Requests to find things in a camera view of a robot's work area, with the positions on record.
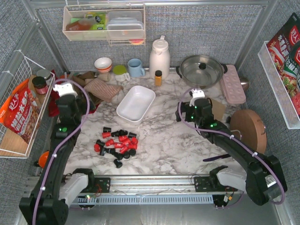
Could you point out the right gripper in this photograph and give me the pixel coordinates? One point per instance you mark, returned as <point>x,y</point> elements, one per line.
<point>179,112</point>

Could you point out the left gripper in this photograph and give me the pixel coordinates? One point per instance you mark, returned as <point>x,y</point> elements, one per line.
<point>76,100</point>

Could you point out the pink striped cloth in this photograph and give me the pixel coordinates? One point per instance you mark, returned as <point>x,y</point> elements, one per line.
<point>100,91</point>

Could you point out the white rectangular storage basket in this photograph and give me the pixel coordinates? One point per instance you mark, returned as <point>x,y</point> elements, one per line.
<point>135,104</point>

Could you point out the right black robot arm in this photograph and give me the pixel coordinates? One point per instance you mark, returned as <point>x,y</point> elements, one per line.
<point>265,181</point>

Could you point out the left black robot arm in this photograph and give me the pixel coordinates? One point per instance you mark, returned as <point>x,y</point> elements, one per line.
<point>49,201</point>

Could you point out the red coffee capsule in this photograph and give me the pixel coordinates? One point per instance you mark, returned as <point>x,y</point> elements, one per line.
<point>134,140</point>
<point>109,142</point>
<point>118,145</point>
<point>122,138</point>
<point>106,134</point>
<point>123,149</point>
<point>97,148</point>
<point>126,142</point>

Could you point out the brown cardboard piece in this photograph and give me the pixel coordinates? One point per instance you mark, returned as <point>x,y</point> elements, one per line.
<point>218,110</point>

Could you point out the red cloth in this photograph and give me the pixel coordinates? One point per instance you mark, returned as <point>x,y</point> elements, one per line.
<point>53,109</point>

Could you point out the brown cloth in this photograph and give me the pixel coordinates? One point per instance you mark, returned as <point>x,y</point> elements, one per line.
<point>81,79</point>

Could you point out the pink egg tray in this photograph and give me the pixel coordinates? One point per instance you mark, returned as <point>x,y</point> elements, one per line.
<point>231,86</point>

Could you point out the steel pot with lid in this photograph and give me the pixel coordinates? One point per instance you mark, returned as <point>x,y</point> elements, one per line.
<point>201,71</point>

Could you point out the dark lid jar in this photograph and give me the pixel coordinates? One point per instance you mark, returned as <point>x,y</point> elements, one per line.
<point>40,85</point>

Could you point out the round wooden cutting board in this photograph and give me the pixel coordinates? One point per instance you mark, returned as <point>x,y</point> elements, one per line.
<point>249,128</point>

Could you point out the silver lid jar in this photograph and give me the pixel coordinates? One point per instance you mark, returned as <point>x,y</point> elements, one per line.
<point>46,75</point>

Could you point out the white orange striped bowl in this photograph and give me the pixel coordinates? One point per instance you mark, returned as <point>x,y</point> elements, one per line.
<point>103,64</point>

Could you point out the red seasoning packet left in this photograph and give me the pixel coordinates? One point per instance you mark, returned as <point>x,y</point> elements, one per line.
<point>18,113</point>

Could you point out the steel ladle bowl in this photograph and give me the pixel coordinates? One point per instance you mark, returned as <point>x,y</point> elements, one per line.
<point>245,83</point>

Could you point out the orange spice bottle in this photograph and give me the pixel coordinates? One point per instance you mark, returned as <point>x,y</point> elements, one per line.
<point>158,78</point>

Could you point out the orange cup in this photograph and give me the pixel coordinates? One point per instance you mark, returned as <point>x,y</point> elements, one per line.
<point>42,160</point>

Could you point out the green lid white cup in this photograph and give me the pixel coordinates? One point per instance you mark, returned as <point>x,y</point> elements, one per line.
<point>120,73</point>

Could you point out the white thermos jug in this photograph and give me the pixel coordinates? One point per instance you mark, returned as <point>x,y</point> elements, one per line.
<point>160,58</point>

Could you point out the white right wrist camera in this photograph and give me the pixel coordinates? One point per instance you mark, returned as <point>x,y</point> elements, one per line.
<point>196,94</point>

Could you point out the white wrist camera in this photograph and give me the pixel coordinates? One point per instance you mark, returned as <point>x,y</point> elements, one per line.
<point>65,89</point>
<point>196,94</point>

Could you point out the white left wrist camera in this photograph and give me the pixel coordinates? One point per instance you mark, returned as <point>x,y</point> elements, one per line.
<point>65,89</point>

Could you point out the purple knife handle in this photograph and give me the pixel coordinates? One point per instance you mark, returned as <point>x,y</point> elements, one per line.
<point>216,158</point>

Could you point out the left white wire basket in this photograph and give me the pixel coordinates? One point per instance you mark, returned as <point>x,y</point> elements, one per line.
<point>11,144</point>

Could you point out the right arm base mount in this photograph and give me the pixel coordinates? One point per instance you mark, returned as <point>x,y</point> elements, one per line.
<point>210,183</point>

